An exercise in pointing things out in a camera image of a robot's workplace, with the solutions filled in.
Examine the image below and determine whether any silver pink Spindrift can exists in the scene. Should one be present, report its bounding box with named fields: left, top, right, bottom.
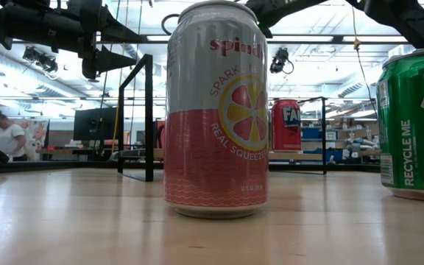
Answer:
left=163, top=0, right=270, bottom=220

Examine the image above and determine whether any black table frame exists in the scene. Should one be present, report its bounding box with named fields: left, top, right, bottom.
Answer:
left=0, top=158, right=382, bottom=174

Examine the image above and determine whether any red Fanta can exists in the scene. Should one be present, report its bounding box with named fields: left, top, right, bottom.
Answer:
left=270, top=98, right=303, bottom=152

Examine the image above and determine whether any colourful wall poster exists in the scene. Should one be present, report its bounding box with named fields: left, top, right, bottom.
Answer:
left=23, top=118, right=50, bottom=161

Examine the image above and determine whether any person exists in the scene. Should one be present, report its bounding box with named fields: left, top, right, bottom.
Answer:
left=0, top=109, right=29, bottom=162

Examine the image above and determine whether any black hanging camera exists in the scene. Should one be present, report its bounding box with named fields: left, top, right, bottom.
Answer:
left=22, top=46, right=59, bottom=74
left=269, top=46, right=294, bottom=74

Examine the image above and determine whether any green Sprite can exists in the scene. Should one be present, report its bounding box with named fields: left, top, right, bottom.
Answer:
left=376, top=47, right=424, bottom=203

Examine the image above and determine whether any black computer monitor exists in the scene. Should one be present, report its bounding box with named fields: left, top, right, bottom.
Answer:
left=74, top=106, right=119, bottom=141

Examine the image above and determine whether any yellow hanging cord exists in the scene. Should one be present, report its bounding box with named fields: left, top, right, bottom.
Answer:
left=350, top=6, right=378, bottom=111

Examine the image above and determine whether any background storage shelf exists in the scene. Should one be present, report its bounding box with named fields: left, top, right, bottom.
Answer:
left=302, top=124, right=381, bottom=163

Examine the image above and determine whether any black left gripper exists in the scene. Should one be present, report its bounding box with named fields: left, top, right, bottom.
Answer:
left=66, top=0, right=145, bottom=80

